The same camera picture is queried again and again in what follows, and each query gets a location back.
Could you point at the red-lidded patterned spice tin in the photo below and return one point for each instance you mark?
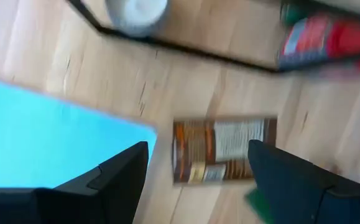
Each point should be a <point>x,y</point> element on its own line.
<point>316,40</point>

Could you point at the green-lidded oregano jar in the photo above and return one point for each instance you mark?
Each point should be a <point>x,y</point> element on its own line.
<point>291,14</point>

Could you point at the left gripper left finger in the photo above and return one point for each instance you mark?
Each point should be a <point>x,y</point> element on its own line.
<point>105,193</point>

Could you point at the white-lidded spice jar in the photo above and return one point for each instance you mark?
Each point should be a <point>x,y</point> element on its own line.
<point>136,15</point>

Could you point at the wooden shelf black metal frame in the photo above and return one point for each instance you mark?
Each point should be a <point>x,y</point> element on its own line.
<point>214,31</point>

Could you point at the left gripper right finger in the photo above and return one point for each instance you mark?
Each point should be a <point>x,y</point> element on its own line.
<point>307,193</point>

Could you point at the light blue board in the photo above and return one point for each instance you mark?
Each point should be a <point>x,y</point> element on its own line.
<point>43,133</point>

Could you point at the orange taco seasoning packet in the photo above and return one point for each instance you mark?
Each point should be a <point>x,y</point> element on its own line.
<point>204,149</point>

